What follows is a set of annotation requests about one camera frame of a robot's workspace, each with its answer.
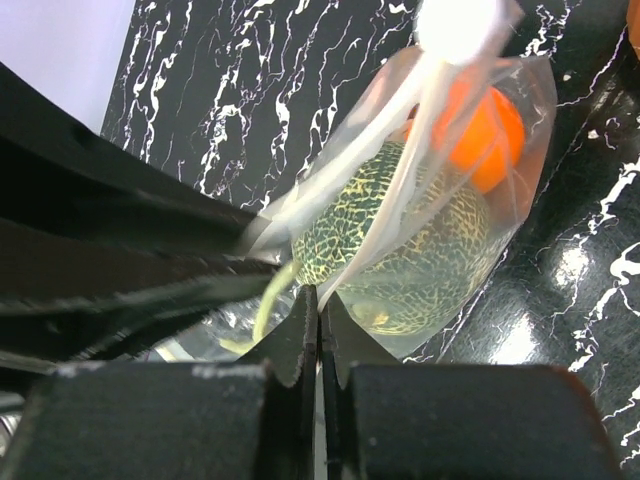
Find orange plastic basket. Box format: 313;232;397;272
626;0;640;59

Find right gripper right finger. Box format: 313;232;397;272
319;297;620;479

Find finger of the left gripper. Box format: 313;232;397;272
1;221;276;370
1;66;257;250

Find orange bell pepper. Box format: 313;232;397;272
404;67;526;195

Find polka dot zip bag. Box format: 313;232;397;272
221;1;557;358

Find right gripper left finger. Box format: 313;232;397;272
1;286;318;479

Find green netted melon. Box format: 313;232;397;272
292;141;490;336

